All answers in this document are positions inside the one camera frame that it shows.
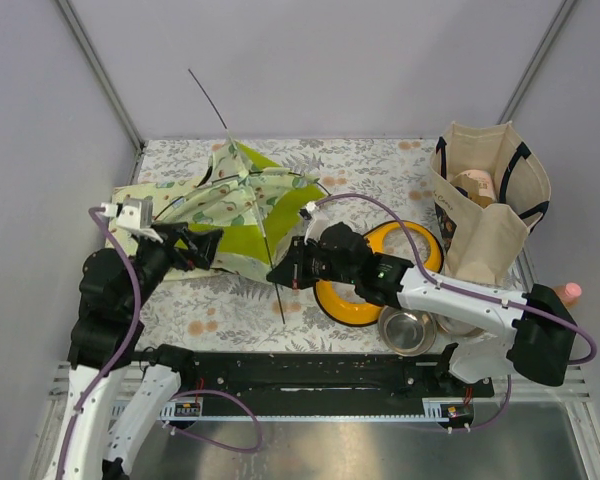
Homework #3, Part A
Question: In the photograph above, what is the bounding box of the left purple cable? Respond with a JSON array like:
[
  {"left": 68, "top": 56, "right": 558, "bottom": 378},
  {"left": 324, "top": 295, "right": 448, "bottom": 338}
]
[{"left": 54, "top": 207, "right": 264, "bottom": 480}]

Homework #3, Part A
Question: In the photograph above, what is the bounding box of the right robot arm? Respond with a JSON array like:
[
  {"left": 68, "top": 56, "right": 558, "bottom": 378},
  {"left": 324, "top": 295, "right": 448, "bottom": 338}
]
[{"left": 267, "top": 223, "right": 576, "bottom": 396}]

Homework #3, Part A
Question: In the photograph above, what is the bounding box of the beige canvas tote bag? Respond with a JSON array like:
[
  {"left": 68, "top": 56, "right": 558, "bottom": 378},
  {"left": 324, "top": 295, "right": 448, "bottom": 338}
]
[{"left": 430, "top": 122, "right": 551, "bottom": 285}]

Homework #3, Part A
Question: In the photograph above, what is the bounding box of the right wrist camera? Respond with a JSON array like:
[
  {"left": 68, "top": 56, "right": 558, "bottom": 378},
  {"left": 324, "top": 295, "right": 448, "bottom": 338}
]
[{"left": 299, "top": 201, "right": 331, "bottom": 243}]

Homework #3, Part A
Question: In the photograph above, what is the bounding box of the steel pet bowl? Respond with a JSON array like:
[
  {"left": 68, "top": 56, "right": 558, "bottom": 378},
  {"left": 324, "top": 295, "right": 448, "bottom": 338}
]
[
  {"left": 377, "top": 307, "right": 437, "bottom": 357},
  {"left": 436, "top": 315, "right": 483, "bottom": 338}
]

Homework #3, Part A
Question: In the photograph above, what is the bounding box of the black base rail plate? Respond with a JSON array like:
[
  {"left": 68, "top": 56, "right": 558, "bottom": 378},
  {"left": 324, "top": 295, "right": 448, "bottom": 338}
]
[{"left": 129, "top": 351, "right": 496, "bottom": 419}]

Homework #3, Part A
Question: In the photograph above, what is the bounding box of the green avocado pet tent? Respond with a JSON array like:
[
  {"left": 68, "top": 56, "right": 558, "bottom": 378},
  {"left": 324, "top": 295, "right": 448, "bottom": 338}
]
[{"left": 149, "top": 69, "right": 334, "bottom": 326}]

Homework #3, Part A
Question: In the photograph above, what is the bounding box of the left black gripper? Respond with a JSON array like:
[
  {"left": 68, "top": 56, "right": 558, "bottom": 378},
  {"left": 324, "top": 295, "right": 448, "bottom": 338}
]
[{"left": 124, "top": 220, "right": 224, "bottom": 312}]

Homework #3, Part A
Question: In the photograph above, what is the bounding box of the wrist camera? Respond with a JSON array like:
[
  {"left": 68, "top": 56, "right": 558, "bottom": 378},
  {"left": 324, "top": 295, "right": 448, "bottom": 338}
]
[
  {"left": 299, "top": 201, "right": 331, "bottom": 243},
  {"left": 100, "top": 197, "right": 153, "bottom": 234}
]

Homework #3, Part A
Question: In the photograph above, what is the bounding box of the yellow double bowl stand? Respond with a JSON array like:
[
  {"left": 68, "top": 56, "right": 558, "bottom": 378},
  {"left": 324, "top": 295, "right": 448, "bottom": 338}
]
[{"left": 313, "top": 221, "right": 444, "bottom": 328}]

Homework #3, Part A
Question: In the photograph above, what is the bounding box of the pink cap plastic bottle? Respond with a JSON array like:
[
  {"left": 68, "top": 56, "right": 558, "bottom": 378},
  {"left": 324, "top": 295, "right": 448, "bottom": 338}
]
[{"left": 553, "top": 282, "right": 583, "bottom": 309}]

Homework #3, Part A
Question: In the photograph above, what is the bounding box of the white slotted cable duct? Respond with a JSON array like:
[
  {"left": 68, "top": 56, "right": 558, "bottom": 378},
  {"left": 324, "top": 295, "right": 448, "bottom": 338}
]
[{"left": 111, "top": 397, "right": 204, "bottom": 422}]

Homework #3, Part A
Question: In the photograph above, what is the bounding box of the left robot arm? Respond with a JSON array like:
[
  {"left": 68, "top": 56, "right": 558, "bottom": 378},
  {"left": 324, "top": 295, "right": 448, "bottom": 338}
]
[{"left": 45, "top": 223, "right": 223, "bottom": 479}]

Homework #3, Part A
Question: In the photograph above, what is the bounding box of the floral table mat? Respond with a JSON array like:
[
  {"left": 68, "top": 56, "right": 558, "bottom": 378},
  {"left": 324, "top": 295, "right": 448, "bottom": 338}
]
[{"left": 138, "top": 139, "right": 439, "bottom": 353}]

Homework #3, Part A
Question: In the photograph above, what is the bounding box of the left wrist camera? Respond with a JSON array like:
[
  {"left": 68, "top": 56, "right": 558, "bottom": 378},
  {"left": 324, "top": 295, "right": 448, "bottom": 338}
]
[{"left": 100, "top": 197, "right": 153, "bottom": 234}]

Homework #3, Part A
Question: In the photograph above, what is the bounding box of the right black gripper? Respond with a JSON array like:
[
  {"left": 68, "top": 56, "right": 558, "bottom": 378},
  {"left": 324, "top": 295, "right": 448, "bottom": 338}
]
[{"left": 267, "top": 236, "right": 358, "bottom": 290}]

